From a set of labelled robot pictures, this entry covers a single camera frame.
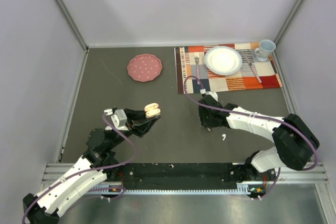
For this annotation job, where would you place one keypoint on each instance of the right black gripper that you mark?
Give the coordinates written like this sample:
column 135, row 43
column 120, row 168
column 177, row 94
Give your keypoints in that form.
column 204, row 123

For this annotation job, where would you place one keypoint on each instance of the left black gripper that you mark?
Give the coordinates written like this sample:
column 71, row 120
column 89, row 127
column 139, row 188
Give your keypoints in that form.
column 139, row 129

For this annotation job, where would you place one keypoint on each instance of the white earbud charging case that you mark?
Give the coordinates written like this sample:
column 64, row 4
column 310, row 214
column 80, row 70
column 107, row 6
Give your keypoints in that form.
column 152, row 110

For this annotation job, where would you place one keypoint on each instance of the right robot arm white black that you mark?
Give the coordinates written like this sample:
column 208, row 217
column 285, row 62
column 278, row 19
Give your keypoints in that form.
column 292, row 138

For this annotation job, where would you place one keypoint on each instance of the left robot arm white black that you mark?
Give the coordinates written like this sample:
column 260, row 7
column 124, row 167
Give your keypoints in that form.
column 94, row 166

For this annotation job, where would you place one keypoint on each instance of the pink polka dot plate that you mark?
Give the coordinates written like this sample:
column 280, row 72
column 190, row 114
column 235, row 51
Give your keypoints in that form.
column 144, row 67

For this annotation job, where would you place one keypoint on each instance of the white paper plate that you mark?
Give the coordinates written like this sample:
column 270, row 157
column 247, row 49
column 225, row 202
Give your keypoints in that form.
column 223, row 60

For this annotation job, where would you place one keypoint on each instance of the patchwork colourful placemat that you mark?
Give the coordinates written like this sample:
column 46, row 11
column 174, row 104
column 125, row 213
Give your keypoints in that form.
column 244, row 79

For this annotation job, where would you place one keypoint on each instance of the light blue mug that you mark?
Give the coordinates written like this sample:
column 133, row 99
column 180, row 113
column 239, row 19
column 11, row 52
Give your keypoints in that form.
column 265, row 49

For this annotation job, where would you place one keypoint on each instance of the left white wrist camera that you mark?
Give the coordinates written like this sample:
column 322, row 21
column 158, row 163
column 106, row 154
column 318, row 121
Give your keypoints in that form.
column 118, row 118

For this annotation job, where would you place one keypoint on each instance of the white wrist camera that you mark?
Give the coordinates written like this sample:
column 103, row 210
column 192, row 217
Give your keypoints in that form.
column 211, row 93
column 118, row 118

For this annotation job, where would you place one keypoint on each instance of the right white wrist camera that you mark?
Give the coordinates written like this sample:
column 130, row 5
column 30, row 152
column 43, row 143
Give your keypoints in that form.
column 211, row 93

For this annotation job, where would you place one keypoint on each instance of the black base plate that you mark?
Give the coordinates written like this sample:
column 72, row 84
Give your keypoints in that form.
column 183, row 175

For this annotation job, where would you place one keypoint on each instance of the pink handled fork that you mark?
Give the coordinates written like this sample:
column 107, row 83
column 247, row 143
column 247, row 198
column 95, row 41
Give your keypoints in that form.
column 196, row 59

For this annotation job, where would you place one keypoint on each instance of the pink handled knife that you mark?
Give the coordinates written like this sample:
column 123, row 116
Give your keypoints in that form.
column 252, row 68

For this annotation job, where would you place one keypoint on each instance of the grey slotted cable duct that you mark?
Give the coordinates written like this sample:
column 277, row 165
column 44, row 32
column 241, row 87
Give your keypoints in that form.
column 239, row 189

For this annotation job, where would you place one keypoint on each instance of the aluminium frame rail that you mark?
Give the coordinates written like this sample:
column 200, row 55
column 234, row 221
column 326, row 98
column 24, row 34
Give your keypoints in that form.
column 287, row 176

